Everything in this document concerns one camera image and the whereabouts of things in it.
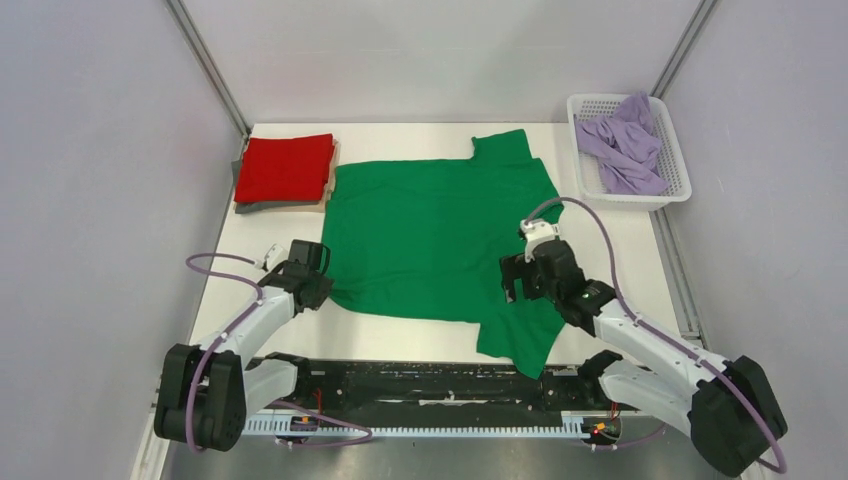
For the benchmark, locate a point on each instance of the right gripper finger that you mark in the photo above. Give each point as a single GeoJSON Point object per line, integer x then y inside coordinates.
{"type": "Point", "coordinates": [510, 287]}
{"type": "Point", "coordinates": [513, 268]}

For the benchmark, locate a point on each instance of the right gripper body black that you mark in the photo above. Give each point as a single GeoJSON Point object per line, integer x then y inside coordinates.
{"type": "Point", "coordinates": [535, 286]}

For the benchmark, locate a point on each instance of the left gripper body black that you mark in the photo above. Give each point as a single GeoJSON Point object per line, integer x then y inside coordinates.
{"type": "Point", "coordinates": [322, 289]}

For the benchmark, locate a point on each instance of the green t-shirt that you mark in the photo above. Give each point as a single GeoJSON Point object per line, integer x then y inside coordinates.
{"type": "Point", "coordinates": [423, 239]}

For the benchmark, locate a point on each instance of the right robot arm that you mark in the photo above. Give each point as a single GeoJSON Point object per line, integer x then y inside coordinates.
{"type": "Point", "coordinates": [726, 408]}

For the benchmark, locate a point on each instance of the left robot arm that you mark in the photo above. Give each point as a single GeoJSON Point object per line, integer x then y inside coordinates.
{"type": "Point", "coordinates": [209, 390]}

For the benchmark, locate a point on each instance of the folded red t-shirt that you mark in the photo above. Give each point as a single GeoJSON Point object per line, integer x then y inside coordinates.
{"type": "Point", "coordinates": [290, 170]}

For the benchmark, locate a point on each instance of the purple t-shirt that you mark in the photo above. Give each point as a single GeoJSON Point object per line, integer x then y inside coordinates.
{"type": "Point", "coordinates": [625, 148]}

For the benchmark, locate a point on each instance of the white plastic basket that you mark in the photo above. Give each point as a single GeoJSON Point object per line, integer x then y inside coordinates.
{"type": "Point", "coordinates": [670, 163]}

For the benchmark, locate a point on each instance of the left corner metal strut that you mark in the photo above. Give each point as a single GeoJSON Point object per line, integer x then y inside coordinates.
{"type": "Point", "coordinates": [207, 64]}

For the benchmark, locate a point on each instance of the corner metal strut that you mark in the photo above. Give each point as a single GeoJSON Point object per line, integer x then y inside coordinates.
{"type": "Point", "coordinates": [207, 64]}
{"type": "Point", "coordinates": [691, 33]}

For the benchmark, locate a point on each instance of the right corner metal strut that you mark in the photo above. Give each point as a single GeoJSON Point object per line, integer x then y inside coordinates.
{"type": "Point", "coordinates": [691, 33]}

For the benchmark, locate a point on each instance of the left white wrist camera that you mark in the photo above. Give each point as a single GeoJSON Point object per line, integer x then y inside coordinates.
{"type": "Point", "coordinates": [275, 255]}

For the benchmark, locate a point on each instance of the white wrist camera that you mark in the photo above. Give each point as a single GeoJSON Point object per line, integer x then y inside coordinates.
{"type": "Point", "coordinates": [275, 255]}
{"type": "Point", "coordinates": [538, 231]}

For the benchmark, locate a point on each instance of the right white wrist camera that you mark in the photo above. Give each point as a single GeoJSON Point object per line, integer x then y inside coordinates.
{"type": "Point", "coordinates": [538, 231]}

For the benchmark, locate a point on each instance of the aluminium rail frame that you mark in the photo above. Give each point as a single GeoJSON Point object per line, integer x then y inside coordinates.
{"type": "Point", "coordinates": [335, 333]}

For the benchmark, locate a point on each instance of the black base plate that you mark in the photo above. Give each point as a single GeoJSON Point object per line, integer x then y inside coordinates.
{"type": "Point", "coordinates": [419, 394]}

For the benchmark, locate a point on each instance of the white cable duct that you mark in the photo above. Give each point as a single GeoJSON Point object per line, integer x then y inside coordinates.
{"type": "Point", "coordinates": [283, 423]}

